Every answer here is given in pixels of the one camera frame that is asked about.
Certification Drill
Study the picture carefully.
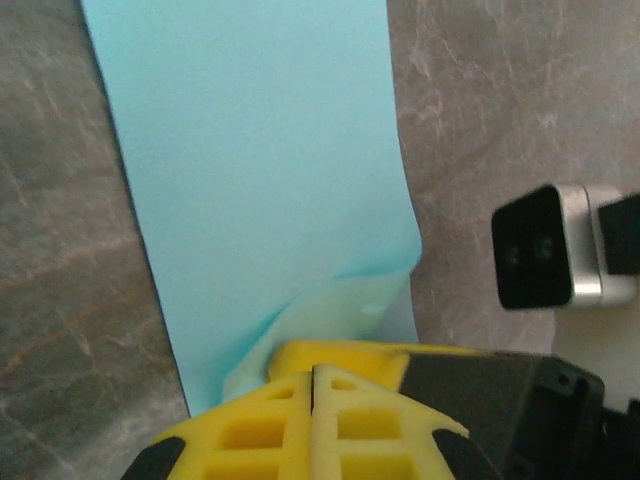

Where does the light blue paper sheet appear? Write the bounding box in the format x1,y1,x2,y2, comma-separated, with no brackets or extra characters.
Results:
79,0,424,419

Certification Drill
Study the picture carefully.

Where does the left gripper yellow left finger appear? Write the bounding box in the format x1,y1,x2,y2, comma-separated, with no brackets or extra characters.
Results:
119,363,315,480

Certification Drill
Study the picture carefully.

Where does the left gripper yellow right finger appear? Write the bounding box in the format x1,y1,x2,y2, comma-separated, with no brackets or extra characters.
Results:
312,362,504,480

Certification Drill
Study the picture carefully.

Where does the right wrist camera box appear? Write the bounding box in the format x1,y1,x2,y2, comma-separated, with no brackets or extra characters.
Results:
490,182,640,312

